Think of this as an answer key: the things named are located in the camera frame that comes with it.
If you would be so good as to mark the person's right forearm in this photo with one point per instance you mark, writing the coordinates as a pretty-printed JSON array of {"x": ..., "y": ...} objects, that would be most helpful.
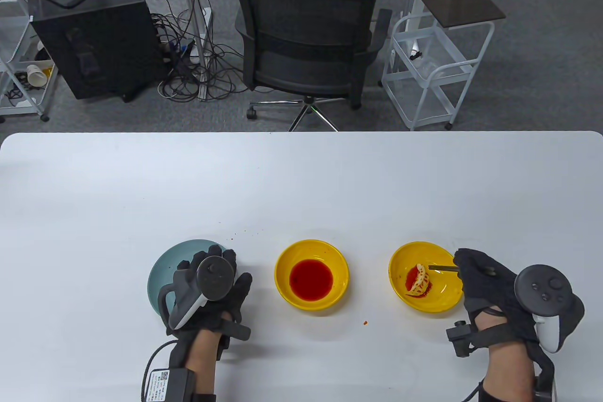
[{"x": 509, "y": 373}]

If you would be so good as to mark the aluminium post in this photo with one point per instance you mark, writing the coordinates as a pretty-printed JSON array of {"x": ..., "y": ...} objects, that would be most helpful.
[{"x": 191, "y": 1}]

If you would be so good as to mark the red soy sauce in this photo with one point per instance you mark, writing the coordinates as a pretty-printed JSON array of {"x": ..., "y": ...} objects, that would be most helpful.
[{"x": 311, "y": 279}]

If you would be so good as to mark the black computer tower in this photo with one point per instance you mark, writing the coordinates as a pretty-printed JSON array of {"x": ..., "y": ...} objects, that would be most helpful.
[{"x": 94, "y": 44}]

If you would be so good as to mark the black mesh office chair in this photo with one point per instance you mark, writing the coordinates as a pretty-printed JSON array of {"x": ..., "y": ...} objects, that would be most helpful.
[{"x": 306, "y": 20}]

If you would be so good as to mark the grey white VR controller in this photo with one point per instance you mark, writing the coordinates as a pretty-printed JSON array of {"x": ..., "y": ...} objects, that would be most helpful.
[
  {"x": 541, "y": 289},
  {"x": 214, "y": 277}
]

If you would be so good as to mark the white paper cup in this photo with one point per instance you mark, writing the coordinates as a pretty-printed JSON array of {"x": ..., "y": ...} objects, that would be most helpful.
[{"x": 35, "y": 74}]

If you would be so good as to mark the person's left hand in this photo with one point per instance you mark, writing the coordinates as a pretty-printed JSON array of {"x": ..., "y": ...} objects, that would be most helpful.
[{"x": 235, "y": 293}]

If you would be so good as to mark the white dumpling with red sauce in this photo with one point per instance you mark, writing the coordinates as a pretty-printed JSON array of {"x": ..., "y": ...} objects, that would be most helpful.
[{"x": 420, "y": 282}]

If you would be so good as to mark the white shelf trolley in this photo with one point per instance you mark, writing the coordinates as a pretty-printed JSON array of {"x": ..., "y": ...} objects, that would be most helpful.
[{"x": 19, "y": 110}]

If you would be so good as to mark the person's right hand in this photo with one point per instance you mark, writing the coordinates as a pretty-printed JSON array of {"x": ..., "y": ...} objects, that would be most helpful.
[{"x": 490, "y": 289}]

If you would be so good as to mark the yellow bowl holding dumpling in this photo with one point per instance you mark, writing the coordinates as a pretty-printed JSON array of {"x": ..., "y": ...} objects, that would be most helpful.
[{"x": 424, "y": 251}]

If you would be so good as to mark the blue-green plate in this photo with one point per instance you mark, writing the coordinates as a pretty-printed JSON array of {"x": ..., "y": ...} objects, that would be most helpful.
[{"x": 172, "y": 263}]

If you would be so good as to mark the yellow bowl holding sauce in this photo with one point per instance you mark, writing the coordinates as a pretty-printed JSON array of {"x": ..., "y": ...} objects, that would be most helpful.
[{"x": 285, "y": 289}]

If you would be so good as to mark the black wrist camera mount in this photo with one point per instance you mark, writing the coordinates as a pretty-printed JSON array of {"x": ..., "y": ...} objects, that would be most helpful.
[
  {"x": 459, "y": 336},
  {"x": 235, "y": 329}
]

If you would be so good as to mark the white power strip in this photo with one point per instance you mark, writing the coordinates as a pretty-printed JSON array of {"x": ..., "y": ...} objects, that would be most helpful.
[{"x": 205, "y": 20}]

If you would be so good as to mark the person's left forearm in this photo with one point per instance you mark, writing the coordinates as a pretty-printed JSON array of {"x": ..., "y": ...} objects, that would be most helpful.
[{"x": 202, "y": 359}]

